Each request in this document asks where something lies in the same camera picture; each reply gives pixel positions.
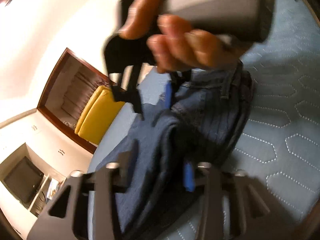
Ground blue denim pants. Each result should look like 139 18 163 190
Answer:
102 64 253 239

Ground person's right hand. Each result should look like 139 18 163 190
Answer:
119 0 252 73

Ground yellow upholstered chair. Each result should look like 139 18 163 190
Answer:
74 86 125 145

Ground blue quilted bedspread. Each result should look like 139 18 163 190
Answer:
88 0 319 239

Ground cream wall cabinet unit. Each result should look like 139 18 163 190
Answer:
1 112 93 239

